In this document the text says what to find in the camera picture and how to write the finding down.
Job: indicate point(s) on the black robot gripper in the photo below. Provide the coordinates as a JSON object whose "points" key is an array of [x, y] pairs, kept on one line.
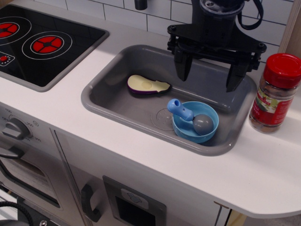
{"points": [[214, 33]]}

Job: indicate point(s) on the blue grey toy spoon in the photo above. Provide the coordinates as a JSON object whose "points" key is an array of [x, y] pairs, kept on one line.
{"points": [[202, 123]]}

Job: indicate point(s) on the light blue plastic bowl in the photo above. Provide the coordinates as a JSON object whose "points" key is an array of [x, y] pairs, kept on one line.
{"points": [[185, 129]]}

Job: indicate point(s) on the red lid spice jar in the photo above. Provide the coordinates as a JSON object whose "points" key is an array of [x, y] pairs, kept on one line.
{"points": [[277, 88]]}

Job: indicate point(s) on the toy eggplant half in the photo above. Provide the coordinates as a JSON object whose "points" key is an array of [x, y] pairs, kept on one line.
{"points": [[141, 85]]}

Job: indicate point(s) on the grey dishwasher control panel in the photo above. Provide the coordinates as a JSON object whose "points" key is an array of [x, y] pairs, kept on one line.
{"points": [[132, 207]]}

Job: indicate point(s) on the black toy stove top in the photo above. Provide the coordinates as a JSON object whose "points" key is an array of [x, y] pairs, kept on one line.
{"points": [[41, 48]]}

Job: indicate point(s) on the grey oven knob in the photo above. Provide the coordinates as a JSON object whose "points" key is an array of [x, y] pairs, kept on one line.
{"points": [[14, 128]]}

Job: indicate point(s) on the red stove button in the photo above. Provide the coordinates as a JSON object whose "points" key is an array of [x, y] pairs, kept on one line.
{"points": [[3, 59]]}

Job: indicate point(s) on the wooden side post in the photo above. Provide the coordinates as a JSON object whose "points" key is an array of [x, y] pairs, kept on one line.
{"points": [[291, 40]]}

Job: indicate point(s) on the dark grey cabinet handle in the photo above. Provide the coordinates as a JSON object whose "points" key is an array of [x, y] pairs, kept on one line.
{"points": [[86, 194]]}

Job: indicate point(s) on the grey oven door handle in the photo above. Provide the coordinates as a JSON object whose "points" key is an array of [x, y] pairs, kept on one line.
{"points": [[12, 153]]}

